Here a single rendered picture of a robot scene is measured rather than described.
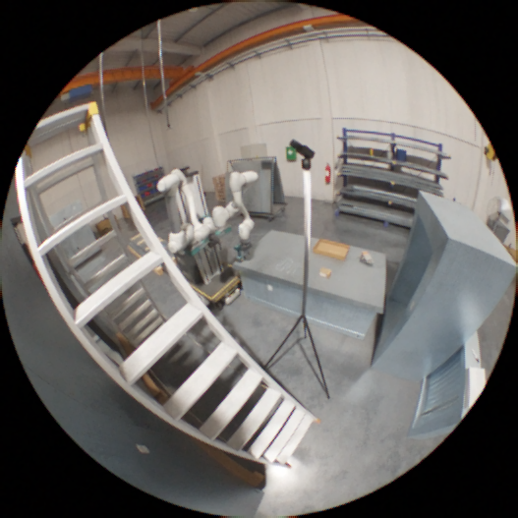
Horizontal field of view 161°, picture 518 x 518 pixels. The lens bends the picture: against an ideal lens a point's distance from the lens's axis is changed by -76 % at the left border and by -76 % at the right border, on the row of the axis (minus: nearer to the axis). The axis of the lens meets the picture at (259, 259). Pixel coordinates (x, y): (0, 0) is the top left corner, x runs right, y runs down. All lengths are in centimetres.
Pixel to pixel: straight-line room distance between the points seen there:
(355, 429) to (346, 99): 680
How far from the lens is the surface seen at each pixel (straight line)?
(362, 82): 637
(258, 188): 477
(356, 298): 183
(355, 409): 206
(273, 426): 131
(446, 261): 125
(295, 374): 205
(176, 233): 182
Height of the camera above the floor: 193
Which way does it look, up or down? 34 degrees down
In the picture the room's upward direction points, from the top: 8 degrees counter-clockwise
